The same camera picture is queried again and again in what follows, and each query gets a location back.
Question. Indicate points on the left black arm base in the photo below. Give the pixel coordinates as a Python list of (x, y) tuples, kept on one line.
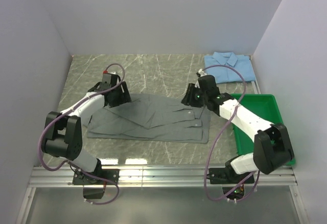
[(94, 186)]

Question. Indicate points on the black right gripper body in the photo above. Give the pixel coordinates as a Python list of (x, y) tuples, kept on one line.
[(194, 98)]

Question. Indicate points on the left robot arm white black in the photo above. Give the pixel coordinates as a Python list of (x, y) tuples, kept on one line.
[(62, 135)]

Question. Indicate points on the grey long sleeve shirt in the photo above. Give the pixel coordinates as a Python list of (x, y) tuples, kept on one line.
[(151, 117)]

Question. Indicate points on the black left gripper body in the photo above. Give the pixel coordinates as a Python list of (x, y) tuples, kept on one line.
[(120, 97)]

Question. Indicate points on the green plastic tray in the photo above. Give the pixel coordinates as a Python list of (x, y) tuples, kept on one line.
[(263, 106)]

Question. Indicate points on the aluminium mounting rail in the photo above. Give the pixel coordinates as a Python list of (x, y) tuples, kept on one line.
[(154, 176)]

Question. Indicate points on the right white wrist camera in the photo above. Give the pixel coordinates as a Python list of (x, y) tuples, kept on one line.
[(201, 73)]

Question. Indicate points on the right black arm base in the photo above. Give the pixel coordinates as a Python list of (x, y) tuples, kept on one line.
[(222, 176)]

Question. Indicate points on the folded light blue shirt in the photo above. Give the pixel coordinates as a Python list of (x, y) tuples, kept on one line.
[(222, 66)]

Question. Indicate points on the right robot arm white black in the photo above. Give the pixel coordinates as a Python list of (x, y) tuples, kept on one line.
[(272, 144)]

